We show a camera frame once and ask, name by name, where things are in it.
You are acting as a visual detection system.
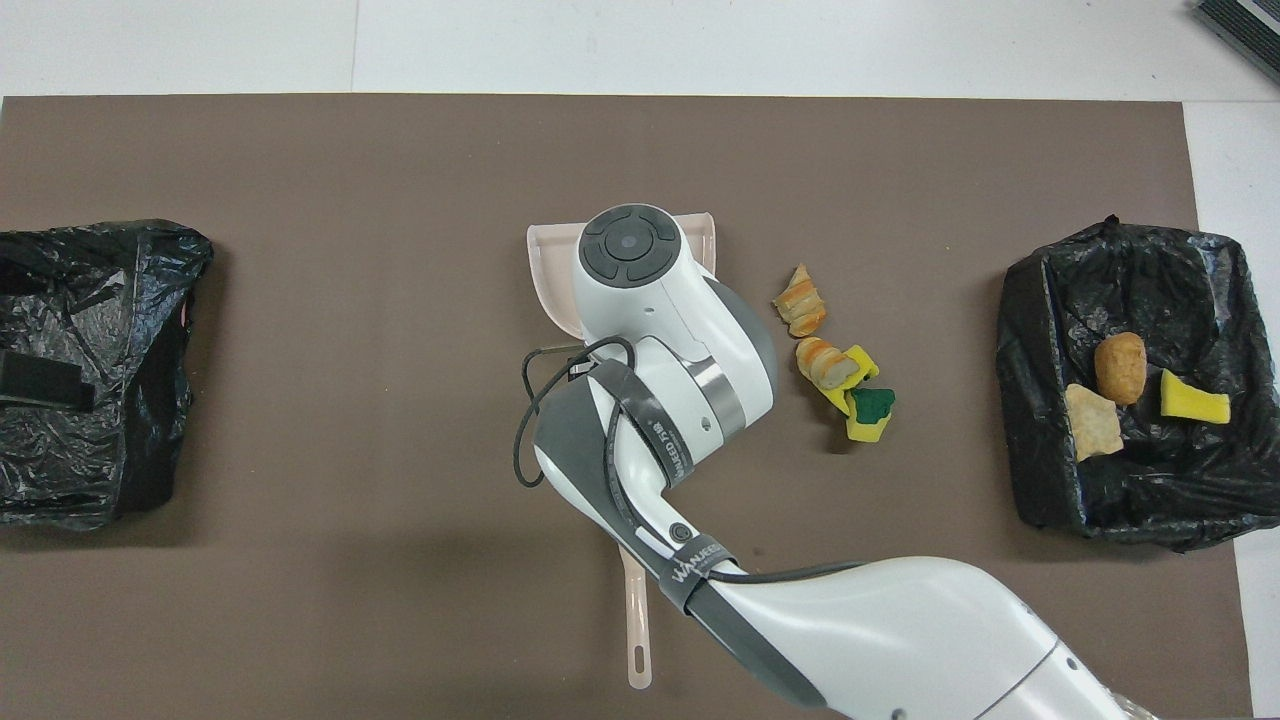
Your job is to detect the beige plastic dustpan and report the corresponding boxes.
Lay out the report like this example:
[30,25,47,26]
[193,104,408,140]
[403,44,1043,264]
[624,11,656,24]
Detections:
[527,210,718,343]

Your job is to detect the beige hand brush black bristles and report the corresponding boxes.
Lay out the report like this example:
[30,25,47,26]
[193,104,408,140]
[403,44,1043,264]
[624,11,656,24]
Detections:
[622,545,653,691]

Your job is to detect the plain yellow sponge piece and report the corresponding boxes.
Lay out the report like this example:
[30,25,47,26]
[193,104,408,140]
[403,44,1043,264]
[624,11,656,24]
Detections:
[1160,369,1232,425]
[818,343,881,416]

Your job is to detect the yellow sponge green scrub top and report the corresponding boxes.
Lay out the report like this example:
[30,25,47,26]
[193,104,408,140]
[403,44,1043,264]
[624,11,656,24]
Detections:
[845,387,896,443]

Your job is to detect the brown oval bread roll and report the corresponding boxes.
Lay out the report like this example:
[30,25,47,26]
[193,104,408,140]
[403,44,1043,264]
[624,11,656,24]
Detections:
[1094,332,1148,406]

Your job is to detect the black bag lined bin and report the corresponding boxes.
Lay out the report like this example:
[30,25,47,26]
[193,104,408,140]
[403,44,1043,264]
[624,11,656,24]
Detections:
[0,219,215,531]
[995,215,1280,554]

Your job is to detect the brown table mat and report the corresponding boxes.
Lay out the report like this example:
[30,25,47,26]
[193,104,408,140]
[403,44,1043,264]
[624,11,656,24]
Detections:
[0,93,1256,720]

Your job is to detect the grey ribbed device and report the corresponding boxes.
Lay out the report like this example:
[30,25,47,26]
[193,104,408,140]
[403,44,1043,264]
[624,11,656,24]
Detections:
[1192,0,1280,86]

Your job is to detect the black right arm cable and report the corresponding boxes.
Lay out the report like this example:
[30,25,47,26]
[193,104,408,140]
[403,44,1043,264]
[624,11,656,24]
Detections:
[514,337,871,586]

